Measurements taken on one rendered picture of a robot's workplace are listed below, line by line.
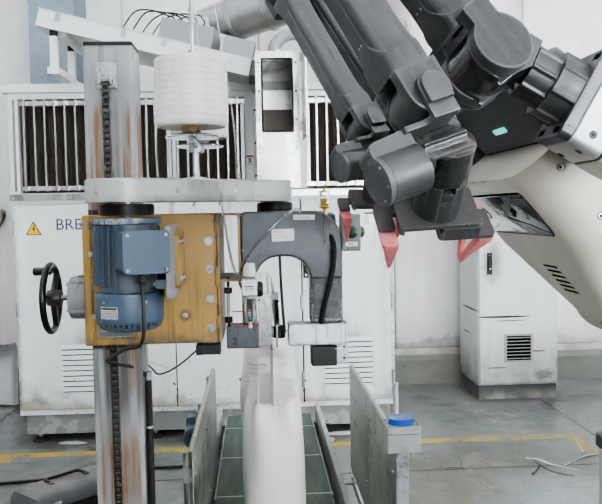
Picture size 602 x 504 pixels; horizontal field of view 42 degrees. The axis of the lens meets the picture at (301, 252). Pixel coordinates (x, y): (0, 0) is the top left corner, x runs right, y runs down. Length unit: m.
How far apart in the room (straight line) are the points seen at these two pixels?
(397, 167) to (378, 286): 3.85
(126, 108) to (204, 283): 0.47
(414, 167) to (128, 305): 0.99
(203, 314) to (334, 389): 2.90
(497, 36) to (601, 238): 0.36
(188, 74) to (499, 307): 4.16
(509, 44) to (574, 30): 5.56
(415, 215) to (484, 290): 4.61
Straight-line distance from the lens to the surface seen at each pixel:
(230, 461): 3.14
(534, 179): 1.15
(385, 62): 0.92
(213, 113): 1.73
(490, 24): 0.98
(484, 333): 5.60
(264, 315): 1.93
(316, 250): 1.90
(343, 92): 1.54
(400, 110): 0.93
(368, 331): 4.72
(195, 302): 1.92
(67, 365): 4.83
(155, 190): 1.72
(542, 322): 5.72
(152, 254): 1.66
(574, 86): 1.01
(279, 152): 4.13
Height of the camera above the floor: 1.34
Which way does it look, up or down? 3 degrees down
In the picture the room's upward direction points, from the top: 1 degrees counter-clockwise
